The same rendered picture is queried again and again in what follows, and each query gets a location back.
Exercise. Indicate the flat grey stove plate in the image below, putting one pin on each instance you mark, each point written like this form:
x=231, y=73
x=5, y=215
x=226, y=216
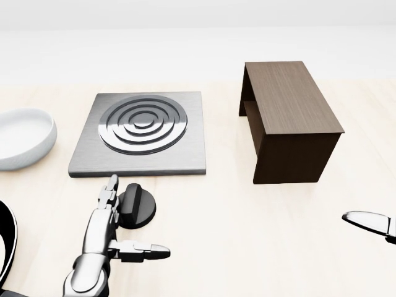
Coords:
x=188, y=145

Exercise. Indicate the white bowl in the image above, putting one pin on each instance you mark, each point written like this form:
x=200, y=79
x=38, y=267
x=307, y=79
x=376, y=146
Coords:
x=37, y=145

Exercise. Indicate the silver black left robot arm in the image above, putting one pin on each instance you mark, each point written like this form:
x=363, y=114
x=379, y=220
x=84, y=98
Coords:
x=85, y=277

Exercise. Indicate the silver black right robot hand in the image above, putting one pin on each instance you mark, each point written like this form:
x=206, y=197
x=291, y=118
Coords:
x=371, y=221

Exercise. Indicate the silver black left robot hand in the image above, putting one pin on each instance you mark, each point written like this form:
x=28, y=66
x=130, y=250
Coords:
x=99, y=230

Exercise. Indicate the dark brown wooden shelf box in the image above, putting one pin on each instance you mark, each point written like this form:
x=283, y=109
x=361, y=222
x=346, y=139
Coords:
x=290, y=102

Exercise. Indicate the shiny black curved object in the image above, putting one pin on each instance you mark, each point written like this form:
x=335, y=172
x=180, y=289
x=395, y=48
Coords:
x=12, y=229

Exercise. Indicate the round black stove knob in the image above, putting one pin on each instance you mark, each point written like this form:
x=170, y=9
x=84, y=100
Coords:
x=139, y=205

